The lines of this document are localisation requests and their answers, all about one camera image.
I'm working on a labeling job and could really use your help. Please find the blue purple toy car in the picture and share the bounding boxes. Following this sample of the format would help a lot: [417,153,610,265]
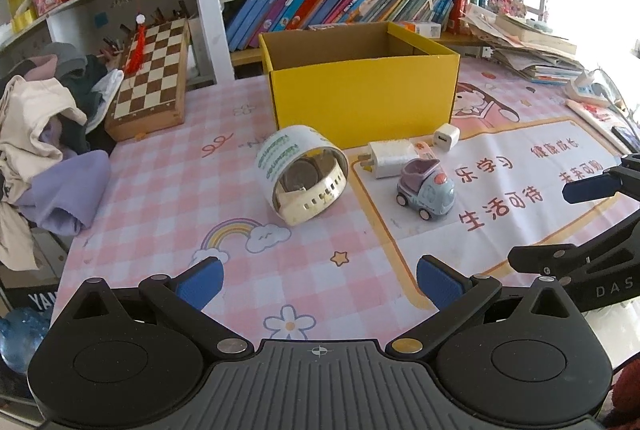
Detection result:
[396,158,457,222]

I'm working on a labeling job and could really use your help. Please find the yellow cardboard box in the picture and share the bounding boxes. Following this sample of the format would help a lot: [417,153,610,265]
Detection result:
[258,21,461,150]

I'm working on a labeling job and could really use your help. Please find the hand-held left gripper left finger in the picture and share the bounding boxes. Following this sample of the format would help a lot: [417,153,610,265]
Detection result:
[50,257,256,362]

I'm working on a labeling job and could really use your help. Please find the pink checked desktop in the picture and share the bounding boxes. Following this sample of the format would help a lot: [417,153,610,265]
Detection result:
[59,30,640,361]

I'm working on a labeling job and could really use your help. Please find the black box white letters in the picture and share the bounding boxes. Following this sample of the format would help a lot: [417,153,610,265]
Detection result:
[0,279,62,317]

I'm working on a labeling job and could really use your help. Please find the cream wrist watch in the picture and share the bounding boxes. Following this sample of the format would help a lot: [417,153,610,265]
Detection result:
[274,149,349,226]

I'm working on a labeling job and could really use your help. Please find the white power strip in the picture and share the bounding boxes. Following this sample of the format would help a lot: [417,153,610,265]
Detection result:
[565,69,619,107]

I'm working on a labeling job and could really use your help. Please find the dark clothes pile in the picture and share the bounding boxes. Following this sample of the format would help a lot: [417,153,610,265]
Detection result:
[0,41,126,153]

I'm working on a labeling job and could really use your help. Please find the large white charger plug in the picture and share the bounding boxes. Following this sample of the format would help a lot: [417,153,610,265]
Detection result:
[356,139,419,181]

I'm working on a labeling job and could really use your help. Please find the white printed desk mat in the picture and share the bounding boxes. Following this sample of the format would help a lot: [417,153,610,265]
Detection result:
[349,59,632,312]

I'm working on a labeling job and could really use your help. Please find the wooden chessboard box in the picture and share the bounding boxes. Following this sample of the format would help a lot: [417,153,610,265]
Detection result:
[104,18,192,142]

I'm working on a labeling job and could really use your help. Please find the pile of clothes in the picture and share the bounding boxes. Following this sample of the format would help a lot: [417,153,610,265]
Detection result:
[0,74,90,272]

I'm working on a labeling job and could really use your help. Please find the red tassel ornament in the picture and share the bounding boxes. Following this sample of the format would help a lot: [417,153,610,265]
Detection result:
[122,13,151,75]

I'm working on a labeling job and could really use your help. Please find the small white charger cube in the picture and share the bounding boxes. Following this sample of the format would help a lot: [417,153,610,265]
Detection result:
[433,123,461,153]

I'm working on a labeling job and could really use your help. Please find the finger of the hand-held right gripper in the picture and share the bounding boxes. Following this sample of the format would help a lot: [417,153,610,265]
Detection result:
[507,214,640,282]
[561,152,640,206]

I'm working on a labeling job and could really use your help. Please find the white orange small carton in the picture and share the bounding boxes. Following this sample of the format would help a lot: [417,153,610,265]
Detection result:
[399,21,442,39]

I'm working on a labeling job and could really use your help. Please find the dark red fuzzy cloth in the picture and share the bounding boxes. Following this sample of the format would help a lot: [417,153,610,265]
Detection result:
[602,357,640,430]

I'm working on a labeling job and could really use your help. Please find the purple cloth garment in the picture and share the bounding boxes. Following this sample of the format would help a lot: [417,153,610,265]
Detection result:
[20,149,112,237]

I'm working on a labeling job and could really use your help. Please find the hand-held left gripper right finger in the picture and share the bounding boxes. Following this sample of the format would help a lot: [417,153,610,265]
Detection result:
[390,255,594,359]

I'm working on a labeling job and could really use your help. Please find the white tape roll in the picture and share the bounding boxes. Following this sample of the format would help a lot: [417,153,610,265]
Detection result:
[254,124,349,226]

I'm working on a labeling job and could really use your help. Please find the stack of books and papers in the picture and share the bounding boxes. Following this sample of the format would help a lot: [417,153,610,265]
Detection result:
[460,3,587,84]

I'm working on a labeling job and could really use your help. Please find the blue transparent bottle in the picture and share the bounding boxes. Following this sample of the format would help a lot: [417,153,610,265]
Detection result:
[0,307,52,377]

